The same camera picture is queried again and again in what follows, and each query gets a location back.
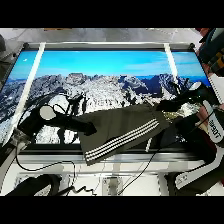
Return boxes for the black cable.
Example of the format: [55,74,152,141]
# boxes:
[117,113,214,196]
[14,141,78,193]

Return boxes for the silver frame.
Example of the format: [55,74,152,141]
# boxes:
[0,41,224,197]

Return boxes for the black pants with white stripes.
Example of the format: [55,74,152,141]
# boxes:
[77,103,175,167]

